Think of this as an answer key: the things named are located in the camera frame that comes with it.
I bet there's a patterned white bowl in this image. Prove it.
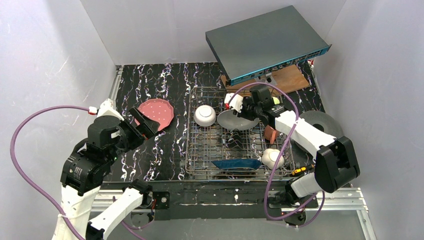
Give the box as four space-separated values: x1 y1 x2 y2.
194 105 216 127

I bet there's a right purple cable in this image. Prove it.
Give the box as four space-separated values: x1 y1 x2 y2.
227 82 326 229

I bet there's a grey wire dish rack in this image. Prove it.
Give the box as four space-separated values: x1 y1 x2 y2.
185 86 286 181

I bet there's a grey filament spool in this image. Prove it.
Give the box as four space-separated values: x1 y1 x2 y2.
291 110 344 153

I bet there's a white plate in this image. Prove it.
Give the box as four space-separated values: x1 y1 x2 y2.
216 109 260 131

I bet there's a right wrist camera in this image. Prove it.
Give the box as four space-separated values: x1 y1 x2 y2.
224 93 244 113

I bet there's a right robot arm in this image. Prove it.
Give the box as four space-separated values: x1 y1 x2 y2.
224 82 360 200

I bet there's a grey network switch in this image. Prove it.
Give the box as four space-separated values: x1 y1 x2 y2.
205 5 331 86

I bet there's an aluminium frame rail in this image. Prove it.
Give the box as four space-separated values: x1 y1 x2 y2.
61 64 123 240

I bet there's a maroon plate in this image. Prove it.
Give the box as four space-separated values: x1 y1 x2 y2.
137 98 174 131

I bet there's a dark blue plate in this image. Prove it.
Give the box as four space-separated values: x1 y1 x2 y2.
212 158 262 171

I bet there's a wooden board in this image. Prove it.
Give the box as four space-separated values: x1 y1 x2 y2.
220 65 310 93

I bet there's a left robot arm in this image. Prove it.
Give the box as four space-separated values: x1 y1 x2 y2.
52 107 160 240

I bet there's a light green mug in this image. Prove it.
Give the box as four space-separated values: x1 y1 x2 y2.
272 96 281 105

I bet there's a yellow black screwdriver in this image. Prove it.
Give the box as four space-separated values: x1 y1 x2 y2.
290 164 315 177

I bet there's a metal switch stand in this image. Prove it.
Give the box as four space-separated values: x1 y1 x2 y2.
261 75 277 85

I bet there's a pink mug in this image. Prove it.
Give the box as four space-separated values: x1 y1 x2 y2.
263 125 280 145

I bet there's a cream white mug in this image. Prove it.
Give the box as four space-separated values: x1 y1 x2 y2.
260 148 285 170

